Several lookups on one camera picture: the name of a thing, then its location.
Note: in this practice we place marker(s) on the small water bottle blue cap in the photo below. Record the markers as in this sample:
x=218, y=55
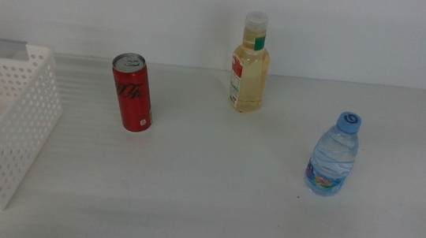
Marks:
x=331, y=159

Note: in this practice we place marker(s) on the yellow tea bottle clear cap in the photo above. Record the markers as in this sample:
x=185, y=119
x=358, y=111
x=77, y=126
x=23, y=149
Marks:
x=249, y=83

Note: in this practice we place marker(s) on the white perforated plastic basket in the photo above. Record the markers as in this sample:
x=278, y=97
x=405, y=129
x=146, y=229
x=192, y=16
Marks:
x=18, y=122

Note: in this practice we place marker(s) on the red cola can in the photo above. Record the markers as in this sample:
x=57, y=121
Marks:
x=133, y=99

